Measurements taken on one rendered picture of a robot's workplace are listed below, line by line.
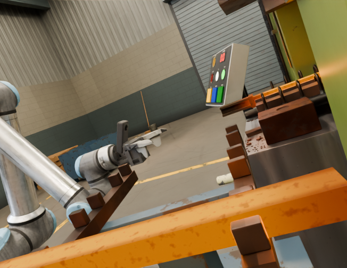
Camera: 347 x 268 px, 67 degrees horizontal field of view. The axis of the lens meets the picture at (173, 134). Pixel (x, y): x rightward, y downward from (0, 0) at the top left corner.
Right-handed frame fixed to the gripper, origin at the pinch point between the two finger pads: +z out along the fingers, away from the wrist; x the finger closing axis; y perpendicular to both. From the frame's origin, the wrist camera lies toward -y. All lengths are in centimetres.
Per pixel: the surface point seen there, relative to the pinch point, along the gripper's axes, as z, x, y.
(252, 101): 32.0, 2.2, 0.0
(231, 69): 25.9, -40.5, -9.8
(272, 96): 37.6, 2.7, 0.6
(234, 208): 32, 65, -3
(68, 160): -390, -368, 44
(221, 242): 31, 66, -2
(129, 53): -349, -810, -179
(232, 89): 23.5, -39.4, -1.6
